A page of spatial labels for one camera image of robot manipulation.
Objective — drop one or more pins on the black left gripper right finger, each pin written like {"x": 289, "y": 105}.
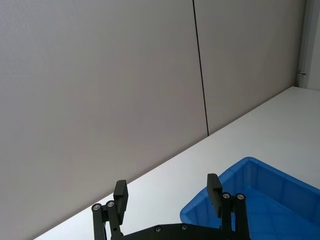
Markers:
{"x": 215, "y": 197}

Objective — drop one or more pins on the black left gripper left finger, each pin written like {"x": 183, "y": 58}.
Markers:
{"x": 120, "y": 200}

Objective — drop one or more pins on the blue plastic bin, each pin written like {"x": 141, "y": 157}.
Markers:
{"x": 272, "y": 200}

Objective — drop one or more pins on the small metal hinge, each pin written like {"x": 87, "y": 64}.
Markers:
{"x": 301, "y": 72}

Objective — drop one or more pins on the white door frame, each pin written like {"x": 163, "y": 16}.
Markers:
{"x": 311, "y": 45}

